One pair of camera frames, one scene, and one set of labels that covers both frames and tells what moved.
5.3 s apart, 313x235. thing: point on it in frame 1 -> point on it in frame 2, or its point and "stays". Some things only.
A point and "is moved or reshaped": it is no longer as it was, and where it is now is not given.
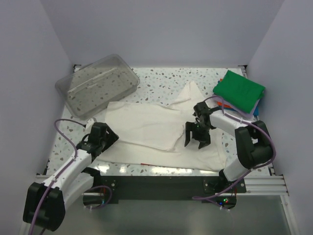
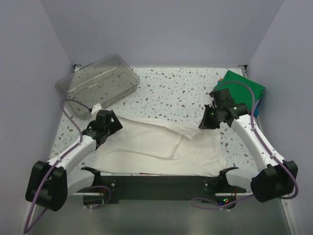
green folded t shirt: (241, 91) stays
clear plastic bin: (86, 90) stays
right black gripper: (204, 140) -> (205, 124)
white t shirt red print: (153, 135) is moved or reshaped
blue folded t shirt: (256, 110) stays
